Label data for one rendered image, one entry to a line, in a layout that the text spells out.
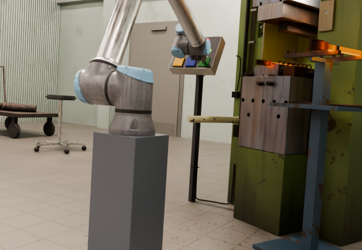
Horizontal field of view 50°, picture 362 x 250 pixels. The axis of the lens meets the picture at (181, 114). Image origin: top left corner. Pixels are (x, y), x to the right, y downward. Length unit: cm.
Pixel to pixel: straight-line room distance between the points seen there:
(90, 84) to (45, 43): 774
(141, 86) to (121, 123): 17
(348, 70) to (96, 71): 135
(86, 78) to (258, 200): 131
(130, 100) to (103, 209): 44
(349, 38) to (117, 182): 147
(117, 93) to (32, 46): 764
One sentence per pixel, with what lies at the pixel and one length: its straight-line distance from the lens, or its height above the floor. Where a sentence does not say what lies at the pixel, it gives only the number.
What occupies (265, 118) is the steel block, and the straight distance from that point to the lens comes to 236.
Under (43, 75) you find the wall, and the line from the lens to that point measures 929.
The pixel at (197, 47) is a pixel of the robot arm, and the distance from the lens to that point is 223.
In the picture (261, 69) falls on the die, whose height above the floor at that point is 96.
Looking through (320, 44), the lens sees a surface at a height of 103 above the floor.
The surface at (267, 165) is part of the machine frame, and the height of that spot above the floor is 39.
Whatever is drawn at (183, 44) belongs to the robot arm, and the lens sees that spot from 231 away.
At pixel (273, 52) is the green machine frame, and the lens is 277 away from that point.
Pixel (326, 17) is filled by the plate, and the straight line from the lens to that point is 240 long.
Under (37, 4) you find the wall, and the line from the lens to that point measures 932.
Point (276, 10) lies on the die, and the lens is 248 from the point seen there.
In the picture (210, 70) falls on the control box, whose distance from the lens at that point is 263.
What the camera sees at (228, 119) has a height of 62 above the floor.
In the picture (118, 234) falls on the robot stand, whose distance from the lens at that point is 157.
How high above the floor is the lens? 76
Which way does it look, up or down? 3 degrees down
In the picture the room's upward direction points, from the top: 4 degrees clockwise
